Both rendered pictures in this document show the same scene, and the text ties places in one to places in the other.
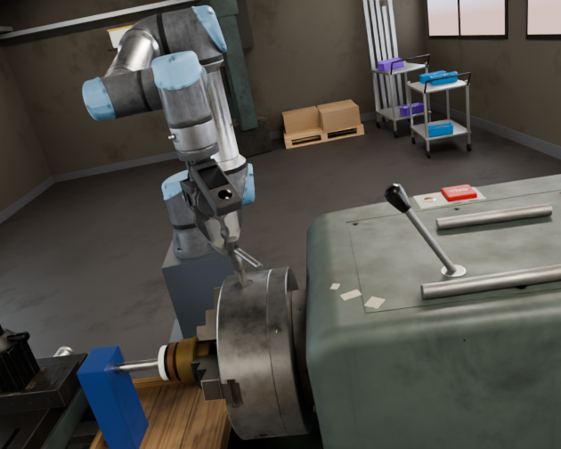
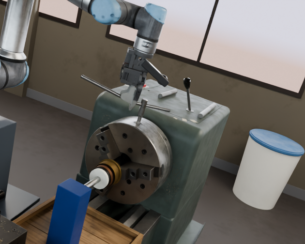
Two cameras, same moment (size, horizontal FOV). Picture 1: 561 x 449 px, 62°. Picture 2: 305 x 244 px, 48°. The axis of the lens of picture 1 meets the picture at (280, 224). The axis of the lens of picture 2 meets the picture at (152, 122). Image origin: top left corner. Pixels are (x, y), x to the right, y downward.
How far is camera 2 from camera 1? 132 cm
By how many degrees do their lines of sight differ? 73
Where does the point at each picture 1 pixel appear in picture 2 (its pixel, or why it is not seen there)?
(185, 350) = (114, 165)
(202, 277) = not seen: outside the picture
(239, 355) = (162, 152)
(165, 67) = (164, 12)
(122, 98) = (122, 15)
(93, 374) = (86, 194)
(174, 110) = (158, 33)
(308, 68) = not seen: outside the picture
